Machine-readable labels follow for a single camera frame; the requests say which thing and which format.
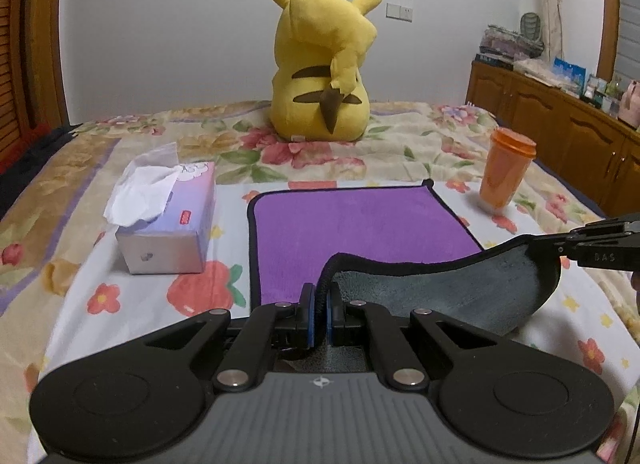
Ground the white fruit print cloth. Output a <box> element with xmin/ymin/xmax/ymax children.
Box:
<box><xmin>27</xmin><ymin>180</ymin><xmax>639</xmax><ymax>463</ymax></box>

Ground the blue picture card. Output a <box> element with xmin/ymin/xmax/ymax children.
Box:
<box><xmin>552</xmin><ymin>57</ymin><xmax>587</xmax><ymax>98</ymax></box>

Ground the stack of folded fabrics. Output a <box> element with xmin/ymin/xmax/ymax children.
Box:
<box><xmin>475</xmin><ymin>25</ymin><xmax>544</xmax><ymax>71</ymax></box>

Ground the purple and grey towel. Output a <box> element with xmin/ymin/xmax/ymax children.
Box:
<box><xmin>247</xmin><ymin>180</ymin><xmax>561</xmax><ymax>335</ymax></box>

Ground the white wall switch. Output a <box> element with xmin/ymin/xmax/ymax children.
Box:
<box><xmin>385</xmin><ymin>4</ymin><xmax>413</xmax><ymax>23</ymax></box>

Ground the wooden sideboard cabinet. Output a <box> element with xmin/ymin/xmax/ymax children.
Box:
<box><xmin>466</xmin><ymin>61</ymin><xmax>640</xmax><ymax>217</ymax></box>

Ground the pink tissue box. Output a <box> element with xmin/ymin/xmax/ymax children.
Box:
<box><xmin>104</xmin><ymin>162</ymin><xmax>215</xmax><ymax>274</ymax></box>

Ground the orange plastic cup with lid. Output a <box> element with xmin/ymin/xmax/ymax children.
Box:
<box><xmin>478</xmin><ymin>127</ymin><xmax>537</xmax><ymax>213</ymax></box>

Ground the wooden louvered wardrobe door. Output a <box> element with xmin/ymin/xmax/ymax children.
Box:
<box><xmin>1</xmin><ymin>0</ymin><xmax>68</xmax><ymax>172</ymax></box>

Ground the yellow Pikachu plush toy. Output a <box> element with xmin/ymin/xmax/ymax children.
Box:
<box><xmin>270</xmin><ymin>0</ymin><xmax>382</xmax><ymax>141</ymax></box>

